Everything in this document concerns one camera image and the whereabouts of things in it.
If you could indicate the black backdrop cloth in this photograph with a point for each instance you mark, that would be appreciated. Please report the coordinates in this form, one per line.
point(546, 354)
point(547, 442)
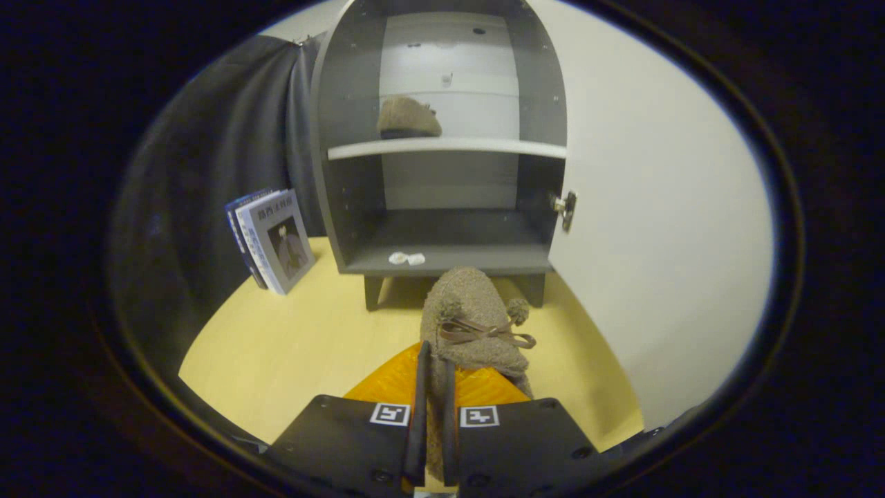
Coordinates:
point(207, 173)

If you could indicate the white shoe cabinet door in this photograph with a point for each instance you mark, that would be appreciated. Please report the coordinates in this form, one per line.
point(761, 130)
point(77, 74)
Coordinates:
point(657, 207)

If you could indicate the metal door hinge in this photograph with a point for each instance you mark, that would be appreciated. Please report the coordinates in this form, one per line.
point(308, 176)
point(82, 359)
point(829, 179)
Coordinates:
point(567, 209)

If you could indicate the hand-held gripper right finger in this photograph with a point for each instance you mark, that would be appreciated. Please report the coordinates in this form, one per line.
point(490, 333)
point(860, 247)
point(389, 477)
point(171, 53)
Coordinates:
point(525, 443)

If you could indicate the brown fuzzy shoe with bow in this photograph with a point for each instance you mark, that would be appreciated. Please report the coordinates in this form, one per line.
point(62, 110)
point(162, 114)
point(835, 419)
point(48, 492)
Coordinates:
point(467, 304)

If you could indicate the small white paper scrap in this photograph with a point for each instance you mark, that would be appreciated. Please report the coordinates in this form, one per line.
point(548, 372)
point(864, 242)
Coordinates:
point(406, 259)

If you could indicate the grey cover book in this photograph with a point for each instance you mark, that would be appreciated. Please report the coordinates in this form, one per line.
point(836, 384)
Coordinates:
point(283, 242)

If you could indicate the blue cover book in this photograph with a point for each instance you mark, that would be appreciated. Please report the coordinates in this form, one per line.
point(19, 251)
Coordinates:
point(235, 221)

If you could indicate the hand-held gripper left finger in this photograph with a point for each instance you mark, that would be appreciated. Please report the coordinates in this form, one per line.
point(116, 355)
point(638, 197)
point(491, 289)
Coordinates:
point(346, 443)

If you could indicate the white cabinet shelf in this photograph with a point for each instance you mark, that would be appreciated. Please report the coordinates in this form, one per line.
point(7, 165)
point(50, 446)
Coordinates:
point(449, 146)

